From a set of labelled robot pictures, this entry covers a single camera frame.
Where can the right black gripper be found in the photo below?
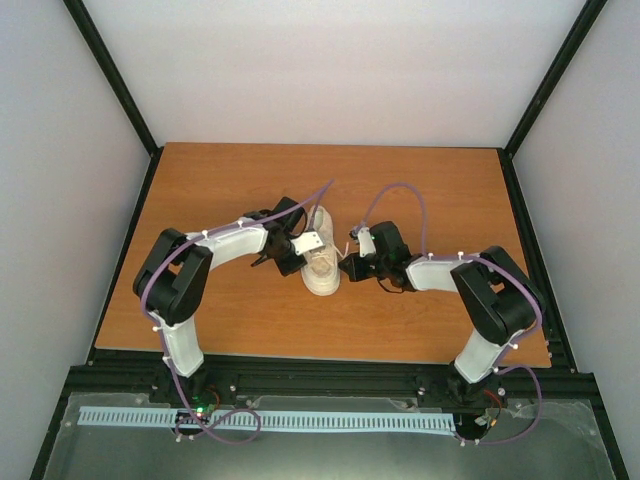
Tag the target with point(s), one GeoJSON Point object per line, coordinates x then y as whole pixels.
{"type": "Point", "coordinates": [355, 272]}

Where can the black frame post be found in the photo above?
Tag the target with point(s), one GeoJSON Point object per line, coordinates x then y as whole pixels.
{"type": "Point", "coordinates": [571, 44]}
{"type": "Point", "coordinates": [100, 52]}

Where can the light blue slotted cable duct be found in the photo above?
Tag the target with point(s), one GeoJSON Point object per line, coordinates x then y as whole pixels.
{"type": "Point", "coordinates": [271, 421]}

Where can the right black frame post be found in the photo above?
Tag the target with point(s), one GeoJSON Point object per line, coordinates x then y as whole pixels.
{"type": "Point", "coordinates": [571, 44]}

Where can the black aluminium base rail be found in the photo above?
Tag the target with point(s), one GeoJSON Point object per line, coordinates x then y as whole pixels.
{"type": "Point", "coordinates": [232, 380]}

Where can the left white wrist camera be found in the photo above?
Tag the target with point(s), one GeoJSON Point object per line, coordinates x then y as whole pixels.
{"type": "Point", "coordinates": [306, 242]}

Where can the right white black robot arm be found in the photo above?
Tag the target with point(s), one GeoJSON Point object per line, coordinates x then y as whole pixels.
{"type": "Point", "coordinates": [501, 301]}

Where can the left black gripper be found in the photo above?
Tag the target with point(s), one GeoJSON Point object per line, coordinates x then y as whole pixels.
{"type": "Point", "coordinates": [287, 269]}

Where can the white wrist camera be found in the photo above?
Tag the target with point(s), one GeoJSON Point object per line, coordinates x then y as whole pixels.
{"type": "Point", "coordinates": [364, 239]}
{"type": "Point", "coordinates": [306, 242]}

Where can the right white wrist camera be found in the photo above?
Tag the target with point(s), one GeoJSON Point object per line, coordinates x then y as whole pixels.
{"type": "Point", "coordinates": [364, 239]}

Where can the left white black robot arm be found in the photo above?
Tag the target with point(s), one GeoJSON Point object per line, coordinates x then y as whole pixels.
{"type": "Point", "coordinates": [171, 282]}

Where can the white shoelace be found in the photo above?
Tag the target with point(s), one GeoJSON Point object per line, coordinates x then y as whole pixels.
{"type": "Point", "coordinates": [345, 250]}

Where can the white sneaker shoe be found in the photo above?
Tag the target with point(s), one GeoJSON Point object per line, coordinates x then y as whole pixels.
{"type": "Point", "coordinates": [321, 274]}

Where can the left black frame post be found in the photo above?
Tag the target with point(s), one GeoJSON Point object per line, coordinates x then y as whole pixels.
{"type": "Point", "coordinates": [100, 52]}

